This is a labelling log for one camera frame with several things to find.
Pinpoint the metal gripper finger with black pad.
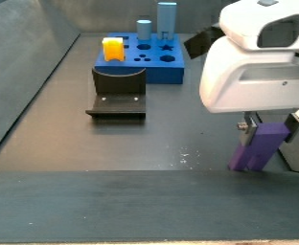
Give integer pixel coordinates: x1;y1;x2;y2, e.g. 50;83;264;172
284;109;299;143

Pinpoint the light blue tall oblong peg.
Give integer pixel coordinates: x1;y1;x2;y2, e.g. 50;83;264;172
157;2;177;40

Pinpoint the light blue cylinder peg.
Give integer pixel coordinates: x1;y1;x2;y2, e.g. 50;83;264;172
136;19;152;40

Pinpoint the blue shape-sorter board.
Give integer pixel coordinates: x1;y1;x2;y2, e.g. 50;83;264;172
94;33;184;84

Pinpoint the yellow arch block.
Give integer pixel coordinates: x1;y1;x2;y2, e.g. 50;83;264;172
102;37;124;61

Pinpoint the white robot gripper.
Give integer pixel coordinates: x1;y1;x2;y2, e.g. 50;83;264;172
199;0;299;113

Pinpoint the black angled holder bracket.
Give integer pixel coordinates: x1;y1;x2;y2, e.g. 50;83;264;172
85;69;145;118

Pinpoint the purple double-square block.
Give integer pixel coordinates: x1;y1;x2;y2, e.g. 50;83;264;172
227;122;288;171

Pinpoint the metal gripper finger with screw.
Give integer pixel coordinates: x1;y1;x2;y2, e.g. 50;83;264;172
236;112;258;146

